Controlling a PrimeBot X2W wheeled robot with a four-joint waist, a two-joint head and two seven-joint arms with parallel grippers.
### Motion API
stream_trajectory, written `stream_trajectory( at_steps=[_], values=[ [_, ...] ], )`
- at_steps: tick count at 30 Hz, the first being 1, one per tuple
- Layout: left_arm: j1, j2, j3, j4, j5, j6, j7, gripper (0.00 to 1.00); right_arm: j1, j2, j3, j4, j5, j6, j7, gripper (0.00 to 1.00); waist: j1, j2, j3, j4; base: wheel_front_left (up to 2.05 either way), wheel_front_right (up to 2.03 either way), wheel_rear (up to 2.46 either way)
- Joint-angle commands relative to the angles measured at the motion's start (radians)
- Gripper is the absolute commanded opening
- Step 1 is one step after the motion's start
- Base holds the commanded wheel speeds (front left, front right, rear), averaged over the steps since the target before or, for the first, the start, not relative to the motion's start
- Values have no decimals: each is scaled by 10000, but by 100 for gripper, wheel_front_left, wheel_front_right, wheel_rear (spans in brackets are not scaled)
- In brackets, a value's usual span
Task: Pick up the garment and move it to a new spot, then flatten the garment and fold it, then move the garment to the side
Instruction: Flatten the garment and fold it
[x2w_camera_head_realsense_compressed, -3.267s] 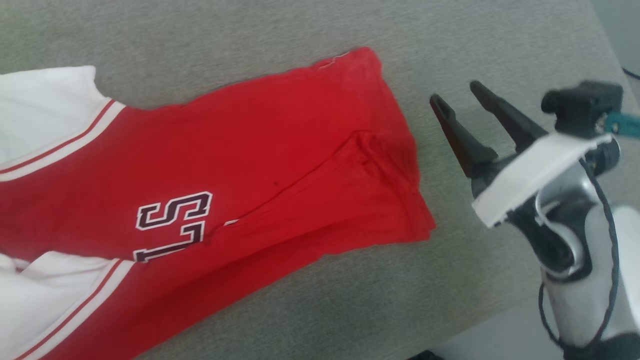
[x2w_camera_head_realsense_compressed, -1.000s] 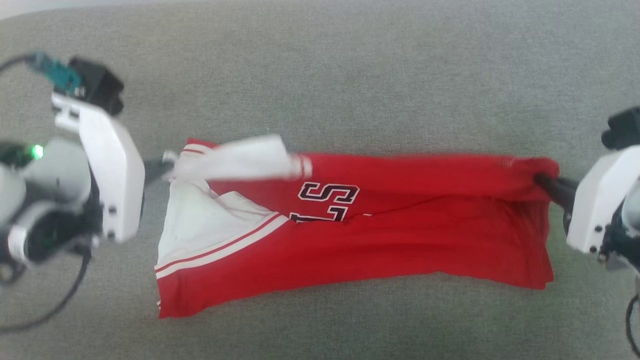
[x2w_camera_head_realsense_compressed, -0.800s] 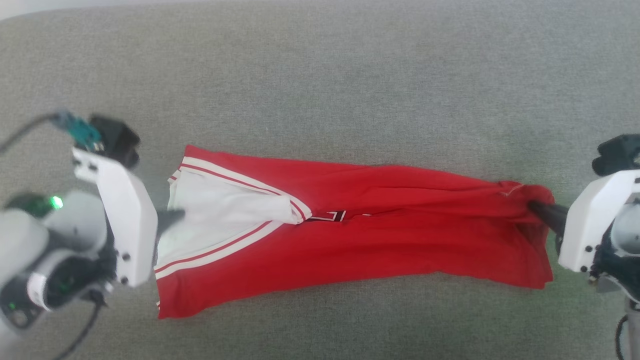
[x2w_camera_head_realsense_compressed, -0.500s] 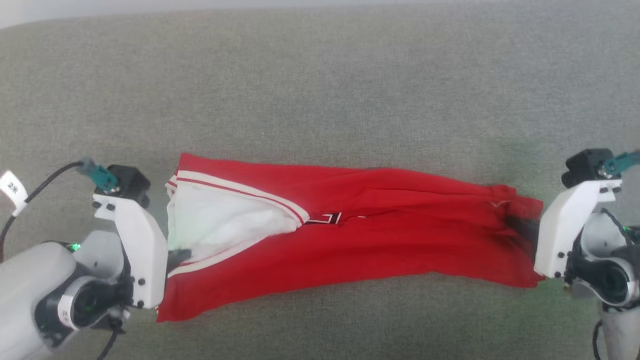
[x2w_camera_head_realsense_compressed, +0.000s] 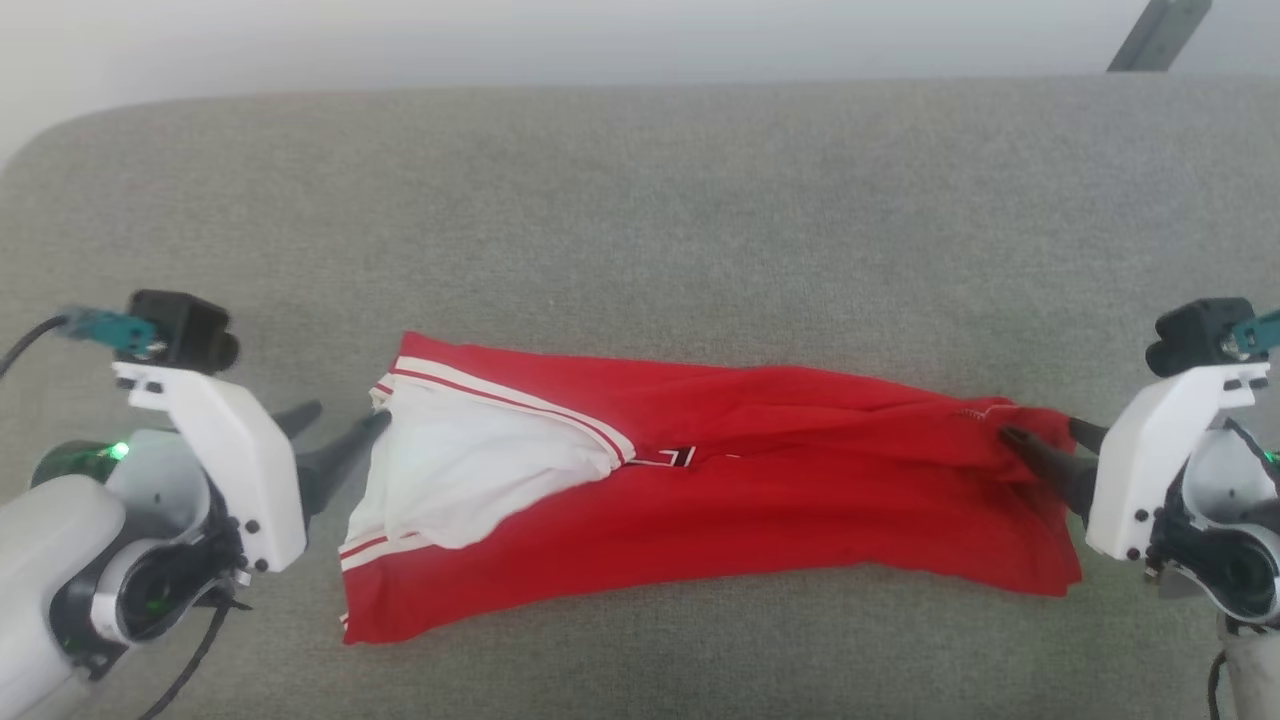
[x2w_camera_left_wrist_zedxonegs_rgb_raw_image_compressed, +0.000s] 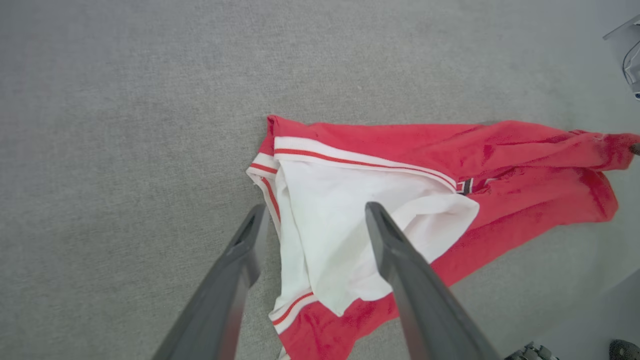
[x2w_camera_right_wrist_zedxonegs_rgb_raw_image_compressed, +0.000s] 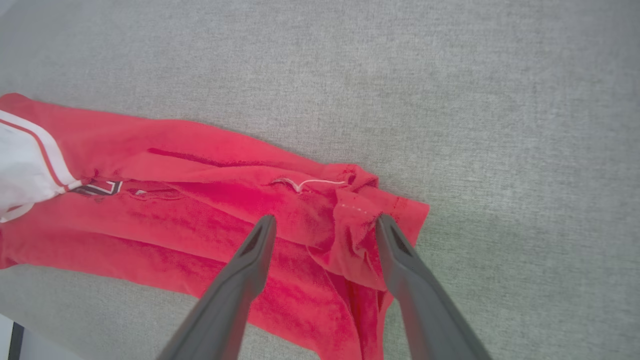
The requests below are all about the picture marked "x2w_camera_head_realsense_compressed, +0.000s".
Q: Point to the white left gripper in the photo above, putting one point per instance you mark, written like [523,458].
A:
[240,460]

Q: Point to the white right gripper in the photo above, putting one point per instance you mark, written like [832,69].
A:
[1140,470]

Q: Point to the red white Bulls jersey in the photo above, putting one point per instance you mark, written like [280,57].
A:
[760,480]

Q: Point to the grey fabric sofa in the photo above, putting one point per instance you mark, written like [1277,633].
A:
[640,200]

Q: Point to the grey metal bar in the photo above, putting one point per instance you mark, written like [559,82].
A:
[1160,35]

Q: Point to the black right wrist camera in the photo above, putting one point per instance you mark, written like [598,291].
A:
[1190,335]

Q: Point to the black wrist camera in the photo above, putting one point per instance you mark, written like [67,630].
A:
[185,325]
[1190,335]

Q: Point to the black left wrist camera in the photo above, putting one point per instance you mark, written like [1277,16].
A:
[185,325]

